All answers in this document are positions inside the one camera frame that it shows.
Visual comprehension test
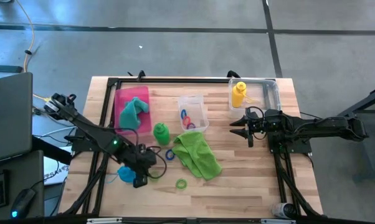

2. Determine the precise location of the teal microfibre cloth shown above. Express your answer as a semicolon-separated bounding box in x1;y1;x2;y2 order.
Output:
118;96;150;131

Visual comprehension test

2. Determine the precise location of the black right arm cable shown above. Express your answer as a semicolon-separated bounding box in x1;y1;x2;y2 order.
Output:
244;106;265;122

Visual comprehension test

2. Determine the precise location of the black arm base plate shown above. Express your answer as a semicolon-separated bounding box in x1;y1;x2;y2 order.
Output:
70;127;117;153
267;136;313;155

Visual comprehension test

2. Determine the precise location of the grey computer monitor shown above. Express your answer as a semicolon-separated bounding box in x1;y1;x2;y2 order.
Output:
0;72;34;165

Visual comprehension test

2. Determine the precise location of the pink plastic tray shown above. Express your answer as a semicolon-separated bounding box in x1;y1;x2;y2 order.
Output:
113;85;153;136

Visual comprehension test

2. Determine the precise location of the yellow cable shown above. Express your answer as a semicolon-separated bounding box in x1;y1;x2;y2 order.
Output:
15;0;51;103

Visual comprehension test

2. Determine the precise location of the black aluminium table frame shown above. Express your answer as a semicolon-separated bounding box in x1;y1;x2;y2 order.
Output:
58;77;325;224

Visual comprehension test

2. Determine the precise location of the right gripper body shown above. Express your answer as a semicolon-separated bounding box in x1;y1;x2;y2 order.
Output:
247;108;271;141

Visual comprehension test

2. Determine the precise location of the silver aluminium bracket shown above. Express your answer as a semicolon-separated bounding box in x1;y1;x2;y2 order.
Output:
87;217;123;224
261;218;297;224

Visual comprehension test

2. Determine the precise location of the green sports bottle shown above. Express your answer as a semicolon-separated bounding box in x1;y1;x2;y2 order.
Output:
153;122;171;146

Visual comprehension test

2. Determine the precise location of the black metal stand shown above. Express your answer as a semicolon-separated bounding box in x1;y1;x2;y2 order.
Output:
331;84;375;184

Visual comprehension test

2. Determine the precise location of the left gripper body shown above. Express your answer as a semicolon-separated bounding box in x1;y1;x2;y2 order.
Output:
126;145;159;177

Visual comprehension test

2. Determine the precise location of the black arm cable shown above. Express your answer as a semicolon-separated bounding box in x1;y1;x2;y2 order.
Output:
244;106;265;122
145;145;168;180

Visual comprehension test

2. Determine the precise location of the white printed sheet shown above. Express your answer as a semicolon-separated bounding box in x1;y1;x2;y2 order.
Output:
43;154;71;187

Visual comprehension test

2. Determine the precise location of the green microfibre cloth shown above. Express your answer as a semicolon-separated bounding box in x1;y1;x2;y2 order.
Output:
171;131;223;182

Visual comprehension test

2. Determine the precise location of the blue sports bottle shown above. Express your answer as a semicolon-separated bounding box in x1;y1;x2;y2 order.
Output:
105;165;137;185

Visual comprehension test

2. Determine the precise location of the large clear plastic bin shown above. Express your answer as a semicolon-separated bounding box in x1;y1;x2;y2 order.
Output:
227;77;282;119

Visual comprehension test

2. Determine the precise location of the yellow sports bottle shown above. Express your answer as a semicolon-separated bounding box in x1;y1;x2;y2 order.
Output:
230;81;257;109

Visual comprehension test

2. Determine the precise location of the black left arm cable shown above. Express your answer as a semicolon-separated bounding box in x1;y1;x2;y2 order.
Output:
145;145;168;180

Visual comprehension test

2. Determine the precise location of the black flat bar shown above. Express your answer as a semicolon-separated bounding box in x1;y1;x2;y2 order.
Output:
0;64;24;74

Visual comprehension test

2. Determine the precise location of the small clear plastic bin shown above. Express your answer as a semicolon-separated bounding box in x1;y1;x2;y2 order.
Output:
177;94;211;134

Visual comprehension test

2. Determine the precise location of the white drink can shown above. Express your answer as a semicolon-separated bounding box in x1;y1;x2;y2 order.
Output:
270;202;298;220

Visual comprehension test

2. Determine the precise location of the dark grey desk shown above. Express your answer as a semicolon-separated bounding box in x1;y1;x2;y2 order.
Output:
0;149;46;221

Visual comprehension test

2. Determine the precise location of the black computer mouse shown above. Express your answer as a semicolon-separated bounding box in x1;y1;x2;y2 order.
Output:
9;187;37;220

